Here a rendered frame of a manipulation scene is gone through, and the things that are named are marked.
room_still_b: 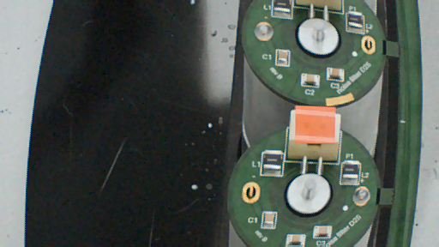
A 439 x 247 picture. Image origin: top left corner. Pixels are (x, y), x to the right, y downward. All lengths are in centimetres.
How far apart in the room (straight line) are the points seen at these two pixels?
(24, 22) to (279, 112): 9
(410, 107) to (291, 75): 2
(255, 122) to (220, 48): 5
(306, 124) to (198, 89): 7
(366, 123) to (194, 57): 6
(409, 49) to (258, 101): 3
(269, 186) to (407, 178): 2
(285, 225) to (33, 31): 11
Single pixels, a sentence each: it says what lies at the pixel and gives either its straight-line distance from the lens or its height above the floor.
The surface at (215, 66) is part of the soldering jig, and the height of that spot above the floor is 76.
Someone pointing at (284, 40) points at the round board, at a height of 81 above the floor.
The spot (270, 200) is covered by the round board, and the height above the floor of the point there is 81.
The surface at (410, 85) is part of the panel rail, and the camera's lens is 34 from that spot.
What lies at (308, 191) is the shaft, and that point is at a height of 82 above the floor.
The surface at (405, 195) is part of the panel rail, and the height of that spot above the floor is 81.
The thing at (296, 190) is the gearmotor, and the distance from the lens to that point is 33.
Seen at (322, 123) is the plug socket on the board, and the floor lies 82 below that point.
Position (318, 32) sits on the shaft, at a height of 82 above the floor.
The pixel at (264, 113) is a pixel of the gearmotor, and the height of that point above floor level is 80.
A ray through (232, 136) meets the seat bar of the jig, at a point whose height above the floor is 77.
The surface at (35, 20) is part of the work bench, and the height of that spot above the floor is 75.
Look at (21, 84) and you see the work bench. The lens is 41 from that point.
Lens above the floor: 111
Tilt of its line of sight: 62 degrees down
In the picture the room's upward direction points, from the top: straight up
